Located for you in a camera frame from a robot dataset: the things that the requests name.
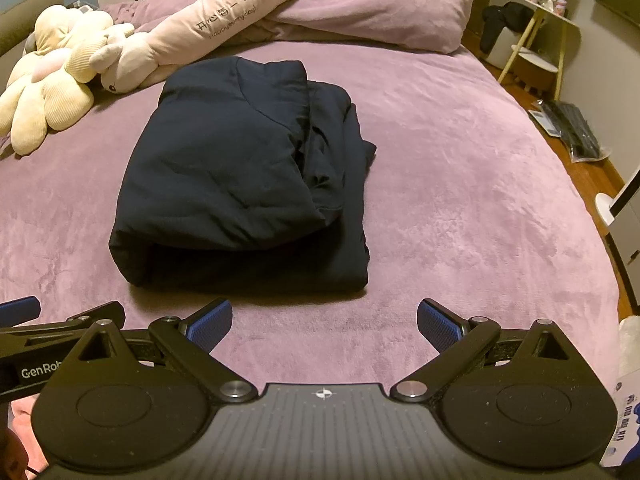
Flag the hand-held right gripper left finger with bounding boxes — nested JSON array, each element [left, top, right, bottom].
[[75, 297, 258, 405]]

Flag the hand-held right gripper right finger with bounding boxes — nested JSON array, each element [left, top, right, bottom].
[[390, 298, 571, 405]]

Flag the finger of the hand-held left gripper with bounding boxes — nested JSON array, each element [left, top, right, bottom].
[[0, 301, 126, 347], [0, 296, 42, 333]]

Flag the navy zip jacket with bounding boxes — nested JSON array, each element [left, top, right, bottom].
[[108, 56, 377, 292]]

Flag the pink cloth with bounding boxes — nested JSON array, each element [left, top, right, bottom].
[[10, 394, 38, 441]]

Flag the purple bed sheet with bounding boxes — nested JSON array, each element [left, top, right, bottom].
[[0, 0, 621, 411]]

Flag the white fluffy cloth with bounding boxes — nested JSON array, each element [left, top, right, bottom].
[[619, 316, 640, 361]]

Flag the white standing appliance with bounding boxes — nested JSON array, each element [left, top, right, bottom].
[[595, 165, 640, 306]]

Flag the blue white printed box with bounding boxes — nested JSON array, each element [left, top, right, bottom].
[[597, 360, 640, 468]]

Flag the cream flower plush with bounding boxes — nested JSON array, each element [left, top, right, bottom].
[[0, 5, 115, 156]]

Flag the black keyboard in plastic bag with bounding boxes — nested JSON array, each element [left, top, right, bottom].
[[537, 99, 603, 161]]

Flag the white rabbit plush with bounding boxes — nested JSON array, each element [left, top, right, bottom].
[[89, 22, 168, 95]]

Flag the round white stool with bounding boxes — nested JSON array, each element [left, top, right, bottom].
[[512, 51, 558, 92]]

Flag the grey padded headboard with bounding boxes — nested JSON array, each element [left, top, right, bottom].
[[0, 0, 66, 58]]

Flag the long pink plush pillow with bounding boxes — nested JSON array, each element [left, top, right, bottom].
[[145, 0, 328, 68]]

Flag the black garment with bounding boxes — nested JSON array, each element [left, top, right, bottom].
[[480, 1, 536, 56]]

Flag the purple duvet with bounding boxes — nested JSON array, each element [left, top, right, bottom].
[[97, 0, 477, 56]]

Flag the yellow side table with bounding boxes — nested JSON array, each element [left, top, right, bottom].
[[497, 0, 581, 101]]

